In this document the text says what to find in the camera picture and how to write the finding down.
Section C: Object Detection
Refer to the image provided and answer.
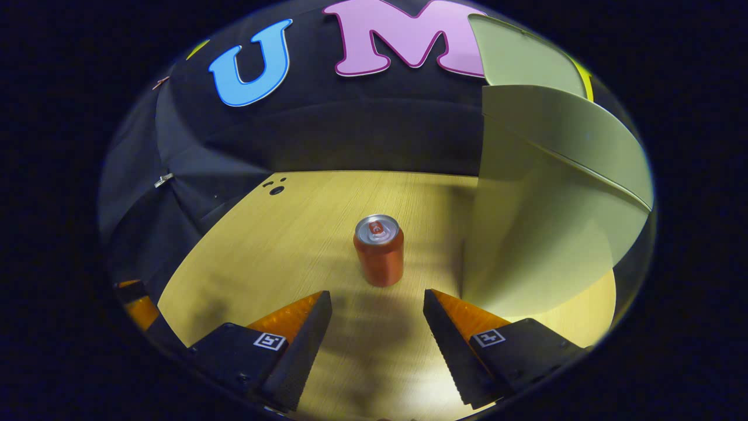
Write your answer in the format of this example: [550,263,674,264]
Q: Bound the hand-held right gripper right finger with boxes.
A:
[423,289,588,410]

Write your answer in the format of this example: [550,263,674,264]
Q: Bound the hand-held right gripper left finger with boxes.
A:
[187,291,333,412]

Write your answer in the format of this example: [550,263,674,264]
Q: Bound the orange pop can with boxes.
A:
[353,214,405,288]

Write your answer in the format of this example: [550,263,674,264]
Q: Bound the green desktop garbage bin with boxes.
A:
[460,14,654,318]

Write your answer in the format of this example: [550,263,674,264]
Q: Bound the wooden desktop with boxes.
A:
[158,170,617,420]

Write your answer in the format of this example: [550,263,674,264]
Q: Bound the black backdrop cloth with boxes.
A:
[98,0,597,293]

